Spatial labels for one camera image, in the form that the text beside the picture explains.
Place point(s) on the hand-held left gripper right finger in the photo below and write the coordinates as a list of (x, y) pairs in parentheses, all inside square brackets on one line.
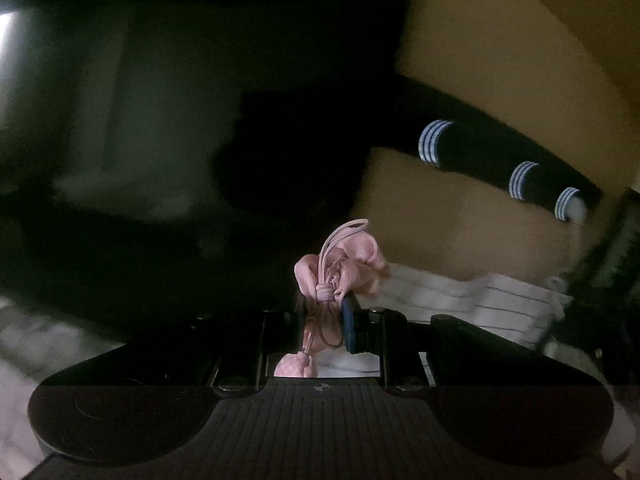
[(350, 327)]

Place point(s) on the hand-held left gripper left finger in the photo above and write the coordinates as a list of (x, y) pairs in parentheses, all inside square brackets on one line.
[(300, 327)]

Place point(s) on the white checked tablecloth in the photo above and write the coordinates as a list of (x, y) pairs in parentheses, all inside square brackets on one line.
[(475, 305)]

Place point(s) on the black power strip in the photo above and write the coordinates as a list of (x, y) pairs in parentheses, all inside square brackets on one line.
[(480, 150)]

